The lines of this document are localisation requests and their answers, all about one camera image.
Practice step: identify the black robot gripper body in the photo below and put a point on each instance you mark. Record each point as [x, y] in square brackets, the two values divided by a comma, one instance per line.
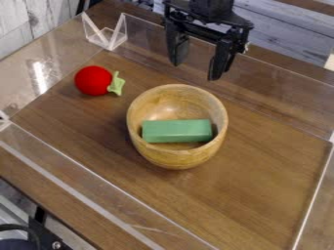
[209, 20]

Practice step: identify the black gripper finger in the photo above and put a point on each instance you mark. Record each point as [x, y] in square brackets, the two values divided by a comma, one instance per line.
[228, 47]
[178, 43]

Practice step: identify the clear acrylic corner bracket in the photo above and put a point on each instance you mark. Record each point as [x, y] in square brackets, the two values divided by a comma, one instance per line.
[109, 38]

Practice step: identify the green rectangular block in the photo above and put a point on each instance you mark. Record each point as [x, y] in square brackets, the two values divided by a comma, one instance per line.
[177, 131]

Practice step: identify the red toy tomato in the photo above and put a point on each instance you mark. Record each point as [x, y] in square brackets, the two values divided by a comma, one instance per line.
[96, 81]

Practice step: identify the clear acrylic tray wall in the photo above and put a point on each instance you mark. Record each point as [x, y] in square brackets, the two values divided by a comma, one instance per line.
[261, 196]

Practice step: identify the brown wooden bowl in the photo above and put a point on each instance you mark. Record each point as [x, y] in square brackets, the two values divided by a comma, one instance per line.
[173, 102]

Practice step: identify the black table clamp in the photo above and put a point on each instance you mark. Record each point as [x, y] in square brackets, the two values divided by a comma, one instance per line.
[42, 238]

